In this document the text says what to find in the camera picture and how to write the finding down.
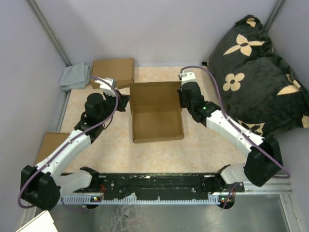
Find brown cardboard box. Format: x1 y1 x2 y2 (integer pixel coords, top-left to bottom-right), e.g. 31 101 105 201
91 58 135 87
118 81 184 144

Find white board corner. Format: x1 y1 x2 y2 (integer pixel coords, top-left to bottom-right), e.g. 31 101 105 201
17 210 58 232

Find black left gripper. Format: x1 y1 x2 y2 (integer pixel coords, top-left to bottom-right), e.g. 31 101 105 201
99 89 131 123

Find grey folded cloth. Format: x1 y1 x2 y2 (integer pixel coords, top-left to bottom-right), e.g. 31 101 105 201
59 62 90 91

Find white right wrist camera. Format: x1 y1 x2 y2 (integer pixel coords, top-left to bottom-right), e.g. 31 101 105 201
178 71 196 86

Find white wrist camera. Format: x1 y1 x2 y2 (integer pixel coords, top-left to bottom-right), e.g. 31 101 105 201
178 71 196 86
95 78 116 97

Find aluminium frame rail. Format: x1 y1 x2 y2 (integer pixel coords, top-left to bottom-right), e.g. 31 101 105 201
18 174 302 232

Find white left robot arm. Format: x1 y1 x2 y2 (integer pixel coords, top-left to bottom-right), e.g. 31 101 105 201
17 89 130 210

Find black floral pillow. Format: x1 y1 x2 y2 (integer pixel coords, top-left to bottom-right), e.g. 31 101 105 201
208 15 309 135

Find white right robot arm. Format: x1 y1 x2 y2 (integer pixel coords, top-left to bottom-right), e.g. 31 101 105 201
178 81 282 191

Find folded brown cardboard box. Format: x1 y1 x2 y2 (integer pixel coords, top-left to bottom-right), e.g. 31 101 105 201
91 58 135 87

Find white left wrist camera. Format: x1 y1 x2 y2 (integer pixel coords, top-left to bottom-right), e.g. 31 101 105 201
95 78 116 97

